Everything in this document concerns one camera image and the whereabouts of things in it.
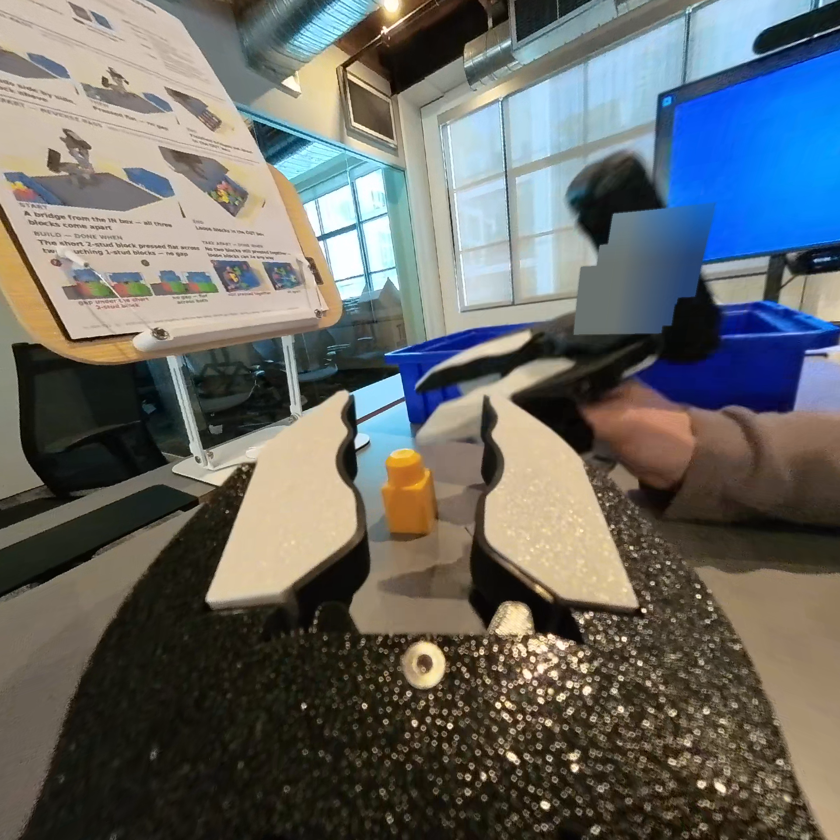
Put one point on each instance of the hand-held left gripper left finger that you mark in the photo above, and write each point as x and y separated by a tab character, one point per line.
289	518

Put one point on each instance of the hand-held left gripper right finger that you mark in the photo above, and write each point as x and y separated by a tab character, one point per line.
558	525

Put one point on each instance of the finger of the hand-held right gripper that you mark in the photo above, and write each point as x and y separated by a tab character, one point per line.
485	351
453	420

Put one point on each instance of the yellow one-stud block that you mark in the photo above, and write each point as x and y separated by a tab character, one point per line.
410	499

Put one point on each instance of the blue plastic bin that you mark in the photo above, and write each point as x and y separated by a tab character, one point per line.
748	380

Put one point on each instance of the person's right forearm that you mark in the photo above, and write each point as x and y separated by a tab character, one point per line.
761	466

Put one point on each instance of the person's right hand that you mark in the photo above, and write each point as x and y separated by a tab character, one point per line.
643	433

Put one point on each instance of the instruction sheet on stand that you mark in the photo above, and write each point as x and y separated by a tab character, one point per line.
292	374

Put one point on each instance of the large paned window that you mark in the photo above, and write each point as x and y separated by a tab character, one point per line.
544	164

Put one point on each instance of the black monitor stand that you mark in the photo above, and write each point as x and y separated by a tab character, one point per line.
776	282

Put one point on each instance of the black rectangular mat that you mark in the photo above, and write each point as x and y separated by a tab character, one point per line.
79	531

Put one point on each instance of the black office chair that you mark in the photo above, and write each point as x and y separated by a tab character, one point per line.
72	420

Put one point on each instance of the small black device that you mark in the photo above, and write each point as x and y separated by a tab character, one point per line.
817	261

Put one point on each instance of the blue screen monitor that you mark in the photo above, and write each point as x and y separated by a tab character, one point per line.
754	164

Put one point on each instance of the air vent grille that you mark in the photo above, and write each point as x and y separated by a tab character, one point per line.
564	19

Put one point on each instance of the black webcam bar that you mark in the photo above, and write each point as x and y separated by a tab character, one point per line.
807	33

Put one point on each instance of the printed instruction sheet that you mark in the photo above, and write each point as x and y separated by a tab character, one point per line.
131	131

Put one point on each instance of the wall vent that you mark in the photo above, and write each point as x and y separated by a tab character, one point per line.
371	108

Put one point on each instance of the silver air duct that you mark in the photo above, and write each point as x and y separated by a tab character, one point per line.
489	56

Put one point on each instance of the large spiral air duct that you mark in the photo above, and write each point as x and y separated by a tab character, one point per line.
295	29

